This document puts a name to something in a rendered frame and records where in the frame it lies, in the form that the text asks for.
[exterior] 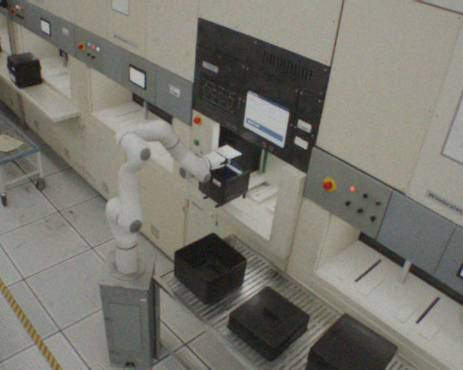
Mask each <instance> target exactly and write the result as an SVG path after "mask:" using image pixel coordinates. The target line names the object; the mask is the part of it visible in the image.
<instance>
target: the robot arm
mask: <svg viewBox="0 0 463 370"><path fill-rule="evenodd" d="M114 139H115V143H116V146H117V147H118V148H119V149H120V150H122V151H123V152H124V153H126V154H127V156H128V162H127V163H126V164H124V165H123V166H121V168H120V171H119V176H118V192H119V196H120V197H114V198H112V199H110V200H109V201H108V203H107V206H106V217H107V220H108V224H109V226H110V229H111V231H112V233H113V235H114V240H115V253H116V259H115V260H114V261H113V262H112V263H111V265H110V270H111V274H112V275H113V276H114V277H115V278H118V279H120V280H132V279H135V278H139V277H140V276H141V275H142V274H143V273H144V271H145V269H146V265H145V263H144V261H143V260H142V259H141V258H138V237H137V231H138V230H139V229H140V228H141V226H142V225H143V213H142V207H141V203H140V199H139V194H138V183H139V176H140V172H141V170H142V168H143V167H144V166H145V165H146V164H147V163H148V162H149V161H150V158H151V148H150V146H149V144H148V143H147V142H158V141H160V143H161V144H162V145H163V146H164V147H165V149H166V150H167V151H168V152H169V153H170V154H171V156H172V157H173V158H174V159H175V161H177V162H178V163H179V164H180V166H179V169H178V171H179V174H180V176H181V177H182V178H183V179H184V180H187V179H190V178H196V179H197V180H198V181H202V183H204V182H206V181H208V180H209V178H210V173H209V169H210V170H214V169H218V168H221V167H224V166H225V165H227V164H228V159H227V158H225V157H222V155H220V154H219V153H217V152H211V153H208V154H206V155H205V156H204V157H200V158H199V157H198V156H197V155H196V154H195V153H193V152H192V151H190V150H189V149H188V148H187V147H186V146H185V145H184V143H183V142H182V140H181V139H180V138H179V136H178V135H177V134H176V133H175V131H174V130H173V128H172V127H171V126H170V125H169V124H168V123H167V122H166V121H164V120H156V121H153V122H149V123H148V124H144V125H129V126H125V127H123V128H121V129H119V130H118V131H117V132H116V133H115V137H114Z"/></svg>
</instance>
